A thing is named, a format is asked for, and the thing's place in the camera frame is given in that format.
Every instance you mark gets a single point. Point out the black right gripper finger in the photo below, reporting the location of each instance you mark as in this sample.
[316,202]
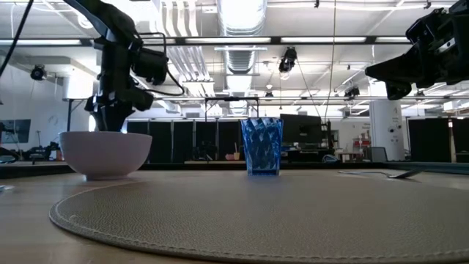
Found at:
[399,69]
[398,91]

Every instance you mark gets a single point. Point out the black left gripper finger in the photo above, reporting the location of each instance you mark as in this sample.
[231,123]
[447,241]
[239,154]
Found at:
[106,121]
[121,119]

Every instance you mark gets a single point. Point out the lavender bowl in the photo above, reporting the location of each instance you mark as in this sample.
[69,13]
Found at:
[104,154]

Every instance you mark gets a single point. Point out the blue faceted plastic tumbler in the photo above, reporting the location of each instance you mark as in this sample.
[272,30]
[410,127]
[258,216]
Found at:
[262,146]

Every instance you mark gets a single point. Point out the black background robot arm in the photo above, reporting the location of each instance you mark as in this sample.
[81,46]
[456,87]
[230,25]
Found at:
[40,152]

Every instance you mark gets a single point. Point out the white round column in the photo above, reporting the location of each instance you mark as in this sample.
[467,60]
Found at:
[384,128]

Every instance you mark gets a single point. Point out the black ceiling spotlight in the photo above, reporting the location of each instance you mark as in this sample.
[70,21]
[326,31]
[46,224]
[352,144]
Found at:
[351,91]
[38,72]

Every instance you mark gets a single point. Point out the black partition panels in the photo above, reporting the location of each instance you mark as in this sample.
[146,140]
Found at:
[183,141]
[428,139]

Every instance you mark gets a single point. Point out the red background shelf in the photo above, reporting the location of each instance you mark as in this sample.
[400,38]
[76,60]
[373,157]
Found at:
[362,143]

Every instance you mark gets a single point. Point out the gray office chair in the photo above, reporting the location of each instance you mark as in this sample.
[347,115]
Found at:
[377,154]

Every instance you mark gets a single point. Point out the blue white bag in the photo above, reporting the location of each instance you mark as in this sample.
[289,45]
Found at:
[329,158]

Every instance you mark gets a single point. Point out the black computer monitor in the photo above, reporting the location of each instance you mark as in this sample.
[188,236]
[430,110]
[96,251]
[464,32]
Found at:
[300,128]

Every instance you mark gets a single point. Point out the round beige leather placemat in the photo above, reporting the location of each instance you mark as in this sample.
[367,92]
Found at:
[256,220]

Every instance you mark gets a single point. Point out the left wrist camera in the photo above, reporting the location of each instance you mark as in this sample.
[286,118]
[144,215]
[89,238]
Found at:
[150,64]

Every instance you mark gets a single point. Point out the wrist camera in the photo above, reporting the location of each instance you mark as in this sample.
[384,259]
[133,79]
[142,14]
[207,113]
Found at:
[150,64]
[428,27]

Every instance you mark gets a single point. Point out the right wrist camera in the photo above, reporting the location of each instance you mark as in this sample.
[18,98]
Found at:
[428,27]

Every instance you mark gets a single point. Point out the black overhead frame bar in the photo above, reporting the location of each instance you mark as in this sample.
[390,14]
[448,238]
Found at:
[179,40]

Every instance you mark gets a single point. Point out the black metal table frame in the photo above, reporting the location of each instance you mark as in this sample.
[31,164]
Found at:
[36,169]

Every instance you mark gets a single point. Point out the dark wall picture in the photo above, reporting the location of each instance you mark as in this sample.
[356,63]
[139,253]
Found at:
[18,130]

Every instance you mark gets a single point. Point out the black overhead camera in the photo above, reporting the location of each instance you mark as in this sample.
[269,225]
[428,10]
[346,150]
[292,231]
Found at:
[287,60]

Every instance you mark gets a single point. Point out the silver ventilation duct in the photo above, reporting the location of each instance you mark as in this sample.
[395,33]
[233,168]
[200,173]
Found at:
[242,22]

